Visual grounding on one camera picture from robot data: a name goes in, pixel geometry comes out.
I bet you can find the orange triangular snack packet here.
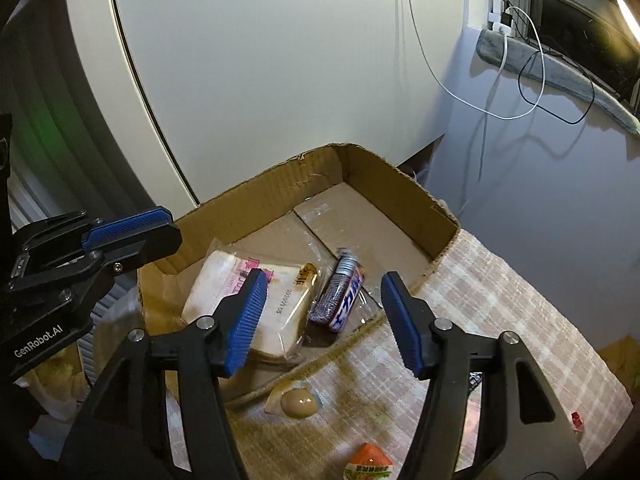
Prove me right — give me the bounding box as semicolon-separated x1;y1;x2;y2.
342;442;396;480

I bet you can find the sliced bread packet pink label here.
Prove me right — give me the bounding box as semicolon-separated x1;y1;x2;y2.
180;250;321;366

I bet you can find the white wall charger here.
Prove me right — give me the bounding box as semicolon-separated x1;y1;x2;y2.
486;0;516;36

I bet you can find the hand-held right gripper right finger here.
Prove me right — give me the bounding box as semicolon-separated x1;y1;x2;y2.
380;271;588;480

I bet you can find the black cable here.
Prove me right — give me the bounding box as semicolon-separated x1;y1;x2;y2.
517;10;596;125

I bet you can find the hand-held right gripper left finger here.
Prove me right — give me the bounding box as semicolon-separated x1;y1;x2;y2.
60;268;271;480

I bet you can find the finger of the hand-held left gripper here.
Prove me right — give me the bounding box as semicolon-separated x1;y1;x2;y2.
5;224;182;306
15;206;174;261

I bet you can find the purple striped snack packet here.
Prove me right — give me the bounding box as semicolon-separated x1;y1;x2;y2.
307;248;366;333

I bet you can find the gold candy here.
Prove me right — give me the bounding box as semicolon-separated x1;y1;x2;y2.
265;380;323;418

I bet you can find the white wardrobe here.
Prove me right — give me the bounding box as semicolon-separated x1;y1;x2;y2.
65;0;501;211

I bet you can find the grey cloth strip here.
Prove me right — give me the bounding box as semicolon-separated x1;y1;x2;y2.
475;29;640;136

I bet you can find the yellowish brown bag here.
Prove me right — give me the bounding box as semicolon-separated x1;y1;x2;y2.
597;337;640;386

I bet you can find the white charging cable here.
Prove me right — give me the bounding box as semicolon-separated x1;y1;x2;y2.
392;0;546;121

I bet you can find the cardboard box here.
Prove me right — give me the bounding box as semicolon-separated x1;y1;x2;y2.
136;142;461;406

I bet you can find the beige plaid blanket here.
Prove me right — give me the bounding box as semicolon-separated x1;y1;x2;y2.
165;227;633;480

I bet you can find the yellowish plastic bag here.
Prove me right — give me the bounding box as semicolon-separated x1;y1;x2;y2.
15;345;96;416

